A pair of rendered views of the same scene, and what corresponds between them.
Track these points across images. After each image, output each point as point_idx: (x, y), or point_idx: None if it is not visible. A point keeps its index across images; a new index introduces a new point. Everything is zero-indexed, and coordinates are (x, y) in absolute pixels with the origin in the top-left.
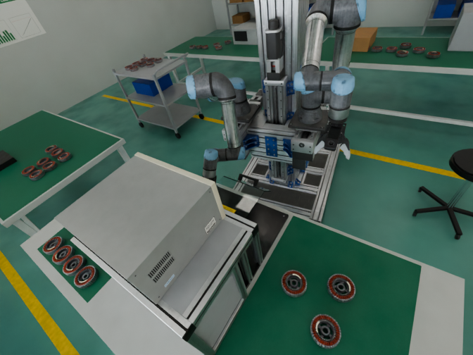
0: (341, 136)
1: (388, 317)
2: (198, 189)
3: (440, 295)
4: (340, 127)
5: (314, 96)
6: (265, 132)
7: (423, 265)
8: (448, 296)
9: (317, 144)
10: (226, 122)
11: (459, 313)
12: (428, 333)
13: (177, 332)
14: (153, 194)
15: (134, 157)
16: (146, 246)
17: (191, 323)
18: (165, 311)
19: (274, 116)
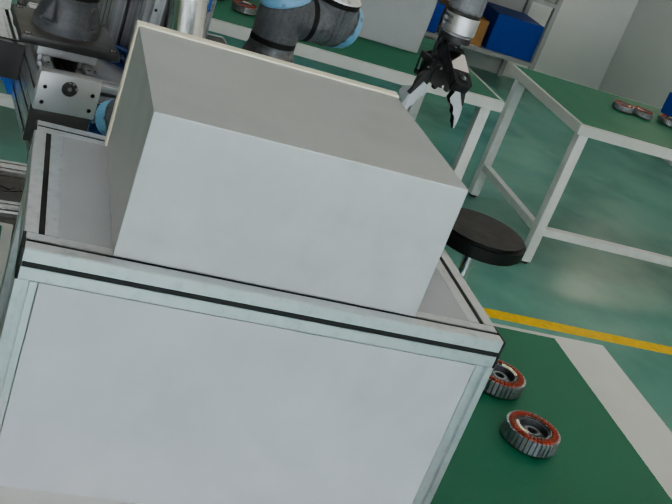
0: None
1: (574, 403)
2: (385, 99)
3: (598, 367)
4: (462, 53)
5: (300, 16)
6: None
7: (555, 338)
8: (604, 366)
9: (414, 88)
10: (190, 21)
11: (627, 380)
12: (621, 408)
13: (491, 338)
14: (316, 96)
15: (147, 29)
16: (430, 158)
17: (494, 326)
18: (439, 322)
19: None
